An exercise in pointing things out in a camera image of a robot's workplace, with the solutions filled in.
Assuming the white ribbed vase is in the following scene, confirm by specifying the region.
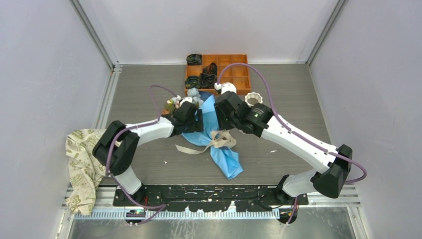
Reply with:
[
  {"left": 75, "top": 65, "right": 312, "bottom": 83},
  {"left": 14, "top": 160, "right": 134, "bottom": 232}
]
[{"left": 244, "top": 92, "right": 263, "bottom": 108}]

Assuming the beige ribbon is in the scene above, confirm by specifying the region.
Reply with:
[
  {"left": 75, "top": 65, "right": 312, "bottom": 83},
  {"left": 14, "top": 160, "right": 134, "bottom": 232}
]
[{"left": 175, "top": 130, "right": 237, "bottom": 155}]

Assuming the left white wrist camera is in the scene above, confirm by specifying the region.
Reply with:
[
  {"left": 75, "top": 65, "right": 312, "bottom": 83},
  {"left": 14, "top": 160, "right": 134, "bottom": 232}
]
[{"left": 168, "top": 95, "right": 199, "bottom": 109}]

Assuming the orange compartment tray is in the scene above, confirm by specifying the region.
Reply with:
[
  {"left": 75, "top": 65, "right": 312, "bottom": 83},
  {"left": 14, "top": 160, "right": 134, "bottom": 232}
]
[{"left": 183, "top": 54, "right": 251, "bottom": 95}]

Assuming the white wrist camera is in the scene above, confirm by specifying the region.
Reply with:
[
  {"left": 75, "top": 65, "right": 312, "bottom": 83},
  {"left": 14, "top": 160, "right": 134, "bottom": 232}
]
[
  {"left": 168, "top": 95, "right": 199, "bottom": 109},
  {"left": 214, "top": 82, "right": 237, "bottom": 95}
]

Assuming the floral patterned cloth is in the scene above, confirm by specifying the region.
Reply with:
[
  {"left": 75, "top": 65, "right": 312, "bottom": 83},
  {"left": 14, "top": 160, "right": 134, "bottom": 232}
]
[{"left": 65, "top": 129, "right": 106, "bottom": 216}]

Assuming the dark rolled fabric top-left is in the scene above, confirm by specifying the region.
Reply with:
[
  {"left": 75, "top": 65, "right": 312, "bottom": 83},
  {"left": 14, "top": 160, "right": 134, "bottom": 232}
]
[{"left": 186, "top": 54, "right": 203, "bottom": 66}]

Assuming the dark rolled fabric bottom-left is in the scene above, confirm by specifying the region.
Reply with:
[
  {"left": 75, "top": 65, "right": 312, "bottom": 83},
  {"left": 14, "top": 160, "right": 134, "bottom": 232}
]
[{"left": 185, "top": 75, "right": 201, "bottom": 90}]

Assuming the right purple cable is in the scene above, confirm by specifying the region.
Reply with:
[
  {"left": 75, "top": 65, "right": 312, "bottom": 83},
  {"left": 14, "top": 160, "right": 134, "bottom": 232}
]
[{"left": 215, "top": 62, "right": 368, "bottom": 225}]

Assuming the blue paper flower bouquet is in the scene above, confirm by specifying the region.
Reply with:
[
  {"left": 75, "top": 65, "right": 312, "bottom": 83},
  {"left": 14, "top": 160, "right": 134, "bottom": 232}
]
[{"left": 175, "top": 89, "right": 243, "bottom": 180}]

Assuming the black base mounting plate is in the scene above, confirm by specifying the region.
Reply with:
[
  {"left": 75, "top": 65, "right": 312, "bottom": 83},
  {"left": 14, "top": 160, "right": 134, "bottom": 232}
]
[{"left": 113, "top": 184, "right": 309, "bottom": 214}]

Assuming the dark rolled fabric middle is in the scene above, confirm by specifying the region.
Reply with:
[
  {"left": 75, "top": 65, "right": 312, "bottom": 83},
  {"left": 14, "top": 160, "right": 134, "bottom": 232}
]
[{"left": 203, "top": 62, "right": 217, "bottom": 75}]

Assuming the dark rolled fabric large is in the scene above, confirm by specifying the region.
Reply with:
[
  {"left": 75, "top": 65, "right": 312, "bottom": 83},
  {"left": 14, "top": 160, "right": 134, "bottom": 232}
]
[{"left": 199, "top": 73, "right": 217, "bottom": 89}]

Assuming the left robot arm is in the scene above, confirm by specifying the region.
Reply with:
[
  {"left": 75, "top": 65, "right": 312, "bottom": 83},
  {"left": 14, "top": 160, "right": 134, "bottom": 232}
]
[{"left": 92, "top": 101, "right": 204, "bottom": 206}]

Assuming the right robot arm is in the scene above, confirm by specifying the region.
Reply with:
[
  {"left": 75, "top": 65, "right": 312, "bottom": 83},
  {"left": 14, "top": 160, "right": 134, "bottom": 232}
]
[{"left": 214, "top": 92, "right": 352, "bottom": 205}]

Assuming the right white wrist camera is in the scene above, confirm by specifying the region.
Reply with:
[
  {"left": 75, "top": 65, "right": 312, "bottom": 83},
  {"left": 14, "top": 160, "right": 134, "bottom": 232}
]
[{"left": 214, "top": 82, "right": 237, "bottom": 95}]

